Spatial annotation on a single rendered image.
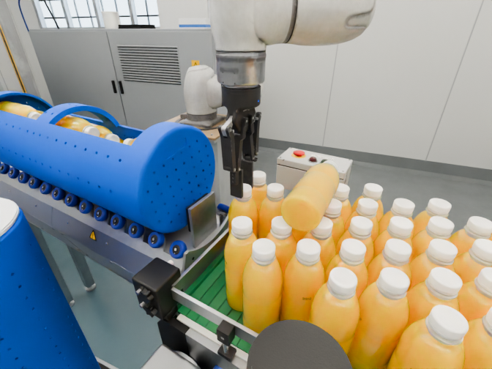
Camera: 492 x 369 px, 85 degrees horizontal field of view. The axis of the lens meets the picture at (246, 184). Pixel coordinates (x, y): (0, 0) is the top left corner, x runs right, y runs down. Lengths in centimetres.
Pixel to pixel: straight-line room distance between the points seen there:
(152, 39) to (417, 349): 262
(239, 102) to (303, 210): 22
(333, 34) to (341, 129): 301
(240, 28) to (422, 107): 312
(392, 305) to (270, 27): 46
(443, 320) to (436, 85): 314
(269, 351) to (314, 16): 47
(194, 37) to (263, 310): 222
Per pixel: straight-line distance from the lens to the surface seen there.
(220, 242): 70
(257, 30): 49
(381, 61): 339
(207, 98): 139
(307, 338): 20
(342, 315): 46
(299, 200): 47
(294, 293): 51
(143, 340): 174
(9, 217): 88
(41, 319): 99
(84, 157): 77
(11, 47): 201
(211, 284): 70
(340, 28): 55
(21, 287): 90
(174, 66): 260
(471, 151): 374
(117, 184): 67
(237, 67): 50
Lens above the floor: 143
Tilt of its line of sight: 30 degrees down
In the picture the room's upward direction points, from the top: straight up
